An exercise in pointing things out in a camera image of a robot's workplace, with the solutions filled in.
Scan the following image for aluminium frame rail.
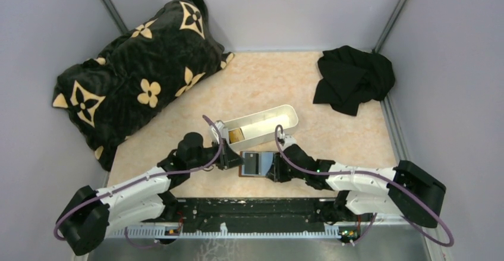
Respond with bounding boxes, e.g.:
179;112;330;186
366;50;439;225

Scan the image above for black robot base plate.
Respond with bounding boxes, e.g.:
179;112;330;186
149;198;372;233

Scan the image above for brown leather card holder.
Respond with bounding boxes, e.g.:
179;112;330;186
238;151;277;177

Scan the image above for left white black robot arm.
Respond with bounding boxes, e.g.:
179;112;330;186
53;132;243;256

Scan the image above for white slotted cable duct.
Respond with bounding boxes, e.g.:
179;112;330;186
127;224;341;240

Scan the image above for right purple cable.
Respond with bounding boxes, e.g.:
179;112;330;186
273;124;455;248

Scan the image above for grey VIP card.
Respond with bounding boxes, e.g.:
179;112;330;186
243;152;260;175

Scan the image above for black cloth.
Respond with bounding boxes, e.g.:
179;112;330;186
313;45;396;117

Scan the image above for black floral plush pillow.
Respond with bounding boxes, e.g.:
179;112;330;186
52;0;234;171

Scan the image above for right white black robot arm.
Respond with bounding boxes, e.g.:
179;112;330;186
267;134;446;228

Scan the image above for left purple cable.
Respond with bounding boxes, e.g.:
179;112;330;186
53;115;225;249

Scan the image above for white oblong plastic tray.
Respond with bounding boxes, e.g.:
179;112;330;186
215;105;299;152

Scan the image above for purple cable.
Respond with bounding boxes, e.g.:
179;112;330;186
53;115;225;249
273;124;455;248

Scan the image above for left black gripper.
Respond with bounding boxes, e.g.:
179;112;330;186
188;138;247;170

